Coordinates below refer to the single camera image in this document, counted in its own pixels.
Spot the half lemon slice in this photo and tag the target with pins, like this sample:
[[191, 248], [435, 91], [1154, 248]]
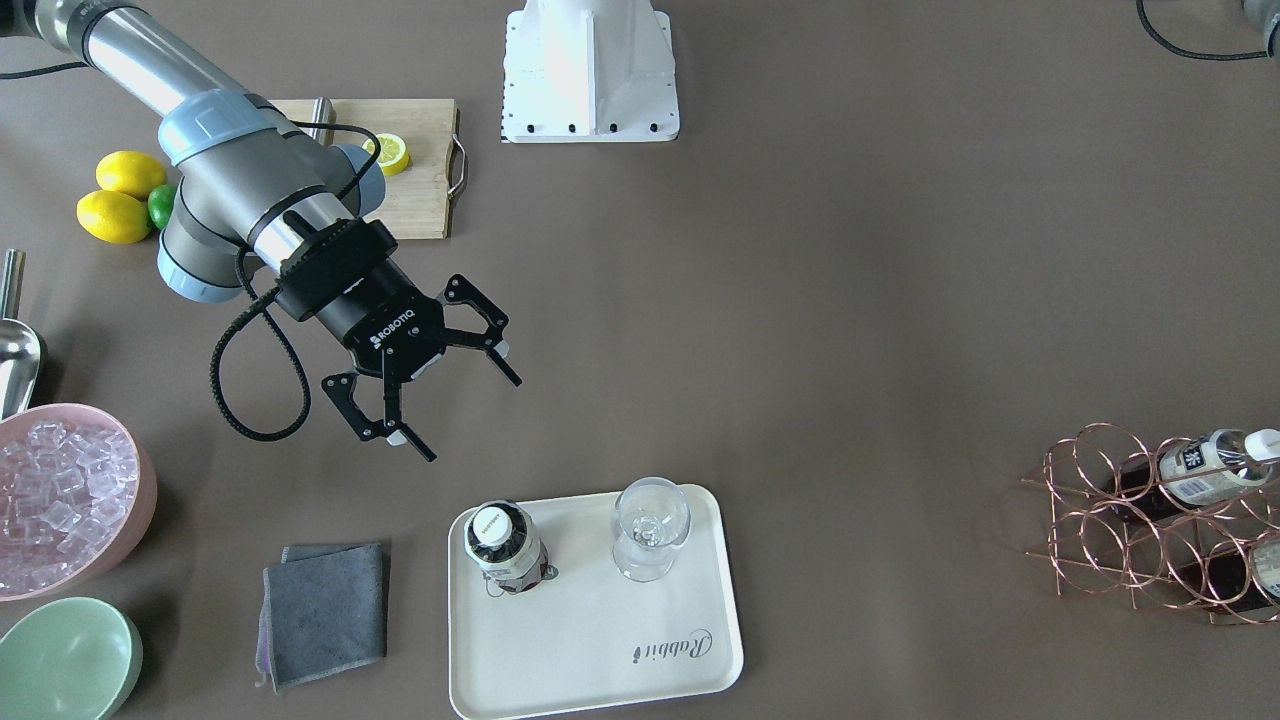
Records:
[[390, 151]]

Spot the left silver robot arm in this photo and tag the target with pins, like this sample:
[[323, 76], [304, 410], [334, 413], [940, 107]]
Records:
[[1264, 16]]

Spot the tea bottle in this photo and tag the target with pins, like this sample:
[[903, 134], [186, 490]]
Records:
[[503, 540], [1196, 473], [1235, 580]]

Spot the upright wine glass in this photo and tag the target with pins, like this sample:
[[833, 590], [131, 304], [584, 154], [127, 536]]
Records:
[[651, 520]]

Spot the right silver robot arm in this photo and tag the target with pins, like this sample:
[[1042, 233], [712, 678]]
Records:
[[255, 190]]

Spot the steel ice scoop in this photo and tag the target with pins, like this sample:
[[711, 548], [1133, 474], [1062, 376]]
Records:
[[22, 348]]

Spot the dark grey folded cloth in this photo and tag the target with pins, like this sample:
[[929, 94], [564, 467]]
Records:
[[324, 611]]

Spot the white plastic tray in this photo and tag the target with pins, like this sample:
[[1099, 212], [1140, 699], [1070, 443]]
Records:
[[590, 638]]

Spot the copper wire bottle basket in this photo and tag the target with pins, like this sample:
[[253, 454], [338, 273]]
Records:
[[1188, 524]]

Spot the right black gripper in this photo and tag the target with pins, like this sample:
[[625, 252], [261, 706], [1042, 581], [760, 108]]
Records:
[[383, 318]]

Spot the pink bowl with ice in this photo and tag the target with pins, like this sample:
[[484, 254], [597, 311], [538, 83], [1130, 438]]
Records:
[[79, 492]]

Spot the tea bottle front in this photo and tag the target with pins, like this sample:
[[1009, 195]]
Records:
[[503, 540]]

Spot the tea bottle rear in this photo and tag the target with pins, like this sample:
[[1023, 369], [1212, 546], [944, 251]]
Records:
[[1196, 473]]

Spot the green lime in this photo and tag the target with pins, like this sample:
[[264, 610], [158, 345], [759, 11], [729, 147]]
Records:
[[160, 203]]

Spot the green ceramic bowl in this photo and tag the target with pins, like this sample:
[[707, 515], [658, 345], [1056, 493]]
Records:
[[77, 658]]

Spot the yellow lemon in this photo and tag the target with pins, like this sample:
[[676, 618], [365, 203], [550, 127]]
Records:
[[133, 173], [113, 217]]

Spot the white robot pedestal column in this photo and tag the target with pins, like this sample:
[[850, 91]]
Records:
[[589, 72]]

